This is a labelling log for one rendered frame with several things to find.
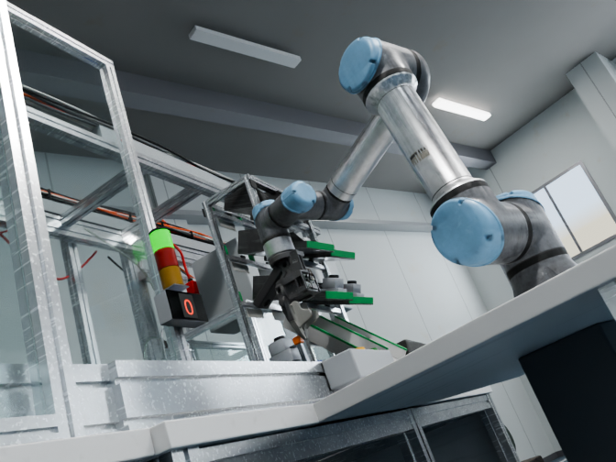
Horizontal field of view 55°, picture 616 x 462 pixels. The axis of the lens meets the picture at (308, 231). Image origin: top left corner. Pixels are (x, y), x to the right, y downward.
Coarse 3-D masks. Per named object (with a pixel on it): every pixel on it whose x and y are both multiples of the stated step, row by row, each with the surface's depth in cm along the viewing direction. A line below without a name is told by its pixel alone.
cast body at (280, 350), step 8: (280, 336) 144; (272, 344) 143; (280, 344) 142; (288, 344) 143; (272, 352) 142; (280, 352) 141; (288, 352) 140; (296, 352) 142; (272, 360) 142; (280, 360) 141; (288, 360) 140; (296, 360) 141
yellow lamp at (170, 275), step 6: (162, 270) 139; (168, 270) 139; (174, 270) 139; (180, 270) 141; (162, 276) 139; (168, 276) 138; (174, 276) 138; (180, 276) 139; (162, 282) 138; (168, 282) 137; (174, 282) 138; (180, 282) 138; (162, 288) 139
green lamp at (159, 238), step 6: (150, 234) 143; (156, 234) 142; (162, 234) 143; (168, 234) 144; (150, 240) 143; (156, 240) 142; (162, 240) 142; (168, 240) 142; (156, 246) 141; (162, 246) 141; (168, 246) 142
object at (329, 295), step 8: (256, 280) 180; (264, 280) 178; (256, 288) 180; (320, 288) 181; (256, 296) 180; (320, 296) 165; (328, 296) 164; (336, 296) 167; (344, 296) 170; (352, 296) 173
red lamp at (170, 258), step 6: (156, 252) 141; (162, 252) 140; (168, 252) 141; (174, 252) 142; (156, 258) 141; (162, 258) 140; (168, 258) 140; (174, 258) 141; (162, 264) 139; (168, 264) 139; (174, 264) 140
